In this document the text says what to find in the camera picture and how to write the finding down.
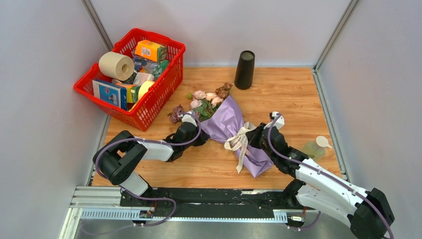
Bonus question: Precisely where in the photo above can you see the aluminium frame rail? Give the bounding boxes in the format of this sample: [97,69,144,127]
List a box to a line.
[70,186,317,223]

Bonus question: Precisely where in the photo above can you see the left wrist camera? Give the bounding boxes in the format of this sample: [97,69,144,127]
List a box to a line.
[180,111,198,127]

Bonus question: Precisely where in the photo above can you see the beige toilet paper roll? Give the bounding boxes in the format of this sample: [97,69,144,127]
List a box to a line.
[99,52,134,81]

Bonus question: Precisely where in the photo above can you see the cream ribbon with gold print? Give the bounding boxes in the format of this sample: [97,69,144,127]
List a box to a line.
[224,122,256,174]

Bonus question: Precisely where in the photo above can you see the green and yellow box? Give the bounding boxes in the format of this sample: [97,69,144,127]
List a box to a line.
[117,83,140,104]

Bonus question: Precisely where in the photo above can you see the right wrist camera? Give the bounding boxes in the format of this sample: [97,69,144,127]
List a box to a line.
[265,112,285,130]

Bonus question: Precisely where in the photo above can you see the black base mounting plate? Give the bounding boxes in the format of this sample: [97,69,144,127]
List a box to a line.
[120,188,306,219]

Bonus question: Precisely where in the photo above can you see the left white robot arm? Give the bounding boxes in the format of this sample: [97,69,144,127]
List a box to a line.
[93,122,210,207]

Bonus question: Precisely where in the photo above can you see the purple flower bouquet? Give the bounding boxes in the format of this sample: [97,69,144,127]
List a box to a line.
[168,83,273,178]

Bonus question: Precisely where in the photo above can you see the pink wrapped packet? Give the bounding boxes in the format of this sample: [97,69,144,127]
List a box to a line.
[133,72,155,86]

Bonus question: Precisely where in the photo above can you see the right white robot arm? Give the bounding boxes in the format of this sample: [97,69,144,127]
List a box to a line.
[245,122,395,239]

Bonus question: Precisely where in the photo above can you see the black tapered vase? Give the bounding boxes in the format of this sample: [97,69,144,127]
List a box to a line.
[234,50,255,90]

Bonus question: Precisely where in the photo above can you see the blue and white box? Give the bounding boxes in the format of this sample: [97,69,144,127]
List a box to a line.
[92,79,127,111]

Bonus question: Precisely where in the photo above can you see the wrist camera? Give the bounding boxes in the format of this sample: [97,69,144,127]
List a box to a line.
[180,111,198,127]
[265,112,285,130]

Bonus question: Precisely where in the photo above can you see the orange and green box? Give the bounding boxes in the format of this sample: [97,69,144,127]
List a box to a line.
[134,40,167,62]

